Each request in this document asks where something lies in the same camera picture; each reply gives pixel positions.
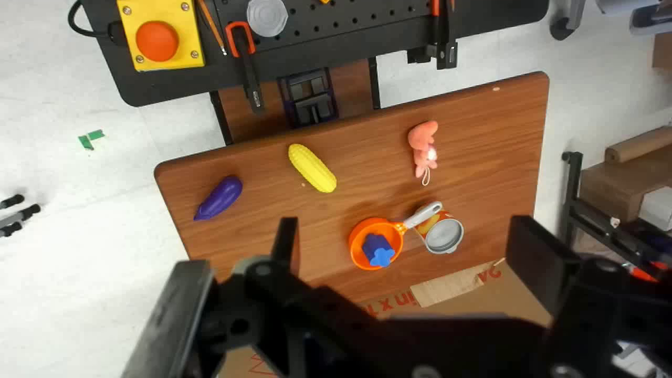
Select yellow toy corn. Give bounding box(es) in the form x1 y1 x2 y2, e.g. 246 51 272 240
287 143 337 193

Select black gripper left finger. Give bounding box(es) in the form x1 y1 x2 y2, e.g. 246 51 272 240
271 215 300 272

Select yellow emergency stop box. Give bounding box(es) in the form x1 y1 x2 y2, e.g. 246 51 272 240
115 0 205 72

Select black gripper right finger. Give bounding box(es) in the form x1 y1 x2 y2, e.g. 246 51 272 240
505 215 581 315

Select cardboard piece with red print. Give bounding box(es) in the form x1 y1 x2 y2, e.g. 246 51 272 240
363 257 550 325

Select grey round disc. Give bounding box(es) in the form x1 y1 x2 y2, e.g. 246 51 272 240
246 0 287 37

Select green tape marker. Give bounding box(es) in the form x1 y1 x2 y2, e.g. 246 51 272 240
77 127 104 151

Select blue toy in pan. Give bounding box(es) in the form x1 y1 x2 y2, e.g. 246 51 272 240
362 232 394 267

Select purple toy eggplant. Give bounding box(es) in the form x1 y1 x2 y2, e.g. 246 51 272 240
195 177 244 220

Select tripod legs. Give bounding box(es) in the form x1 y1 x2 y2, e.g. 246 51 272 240
0 193 42 236

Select black metal shelf rack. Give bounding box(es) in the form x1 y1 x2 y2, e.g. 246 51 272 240
561 151 670 277

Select orange handled tool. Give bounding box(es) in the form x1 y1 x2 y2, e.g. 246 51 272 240
225 21 262 110

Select pink toy shrimp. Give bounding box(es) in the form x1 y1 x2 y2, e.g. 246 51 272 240
408 120 438 187

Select black clamp on pegboard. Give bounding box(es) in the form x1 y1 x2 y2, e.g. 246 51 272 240
408 0 458 69

